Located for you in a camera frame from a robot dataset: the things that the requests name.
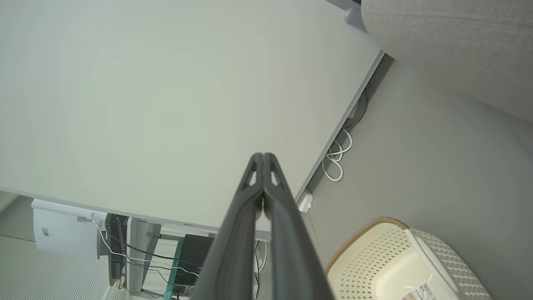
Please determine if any cream perforated laundry basket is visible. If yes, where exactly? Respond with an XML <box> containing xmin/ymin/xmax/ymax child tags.
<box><xmin>325</xmin><ymin>217</ymin><xmax>494</xmax><ymax>300</ymax></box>

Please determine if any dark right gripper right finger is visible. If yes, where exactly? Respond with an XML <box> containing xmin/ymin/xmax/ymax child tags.
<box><xmin>263</xmin><ymin>153</ymin><xmax>336</xmax><ymax>300</ymax></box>

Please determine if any white box appliance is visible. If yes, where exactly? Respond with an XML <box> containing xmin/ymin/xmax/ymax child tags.
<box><xmin>32</xmin><ymin>198</ymin><xmax>108</xmax><ymax>260</ymax></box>

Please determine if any large white partition panel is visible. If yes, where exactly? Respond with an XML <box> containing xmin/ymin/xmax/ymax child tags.
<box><xmin>0</xmin><ymin>0</ymin><xmax>386</xmax><ymax>242</ymax></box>

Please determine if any teal metal stand leg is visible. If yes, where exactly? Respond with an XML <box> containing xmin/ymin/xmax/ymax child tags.
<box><xmin>164</xmin><ymin>237</ymin><xmax>186</xmax><ymax>300</ymax></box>

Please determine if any white power strip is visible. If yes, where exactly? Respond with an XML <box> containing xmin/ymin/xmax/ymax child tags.
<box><xmin>296</xmin><ymin>190</ymin><xmax>314</xmax><ymax>214</ymax></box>

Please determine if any grey fabric sofa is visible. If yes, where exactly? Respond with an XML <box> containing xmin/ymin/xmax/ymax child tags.
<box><xmin>360</xmin><ymin>0</ymin><xmax>533</xmax><ymax>123</ymax></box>

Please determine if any printed paper label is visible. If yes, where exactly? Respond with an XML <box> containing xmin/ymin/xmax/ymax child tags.
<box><xmin>401</xmin><ymin>282</ymin><xmax>440</xmax><ymax>300</ymax></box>

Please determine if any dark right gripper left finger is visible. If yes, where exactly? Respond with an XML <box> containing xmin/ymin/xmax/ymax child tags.
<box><xmin>189</xmin><ymin>152</ymin><xmax>264</xmax><ymax>300</ymax></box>

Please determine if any black computer box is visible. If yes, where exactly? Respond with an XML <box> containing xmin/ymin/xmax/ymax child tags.
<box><xmin>174</xmin><ymin>234</ymin><xmax>215</xmax><ymax>288</ymax></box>

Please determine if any white looped cable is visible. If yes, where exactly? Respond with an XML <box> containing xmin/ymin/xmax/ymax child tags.
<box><xmin>321</xmin><ymin>127</ymin><xmax>354</xmax><ymax>182</ymax></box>

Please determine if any thin white cable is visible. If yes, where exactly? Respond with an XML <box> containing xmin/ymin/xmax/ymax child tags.
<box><xmin>91</xmin><ymin>217</ymin><xmax>201</xmax><ymax>278</ymax></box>

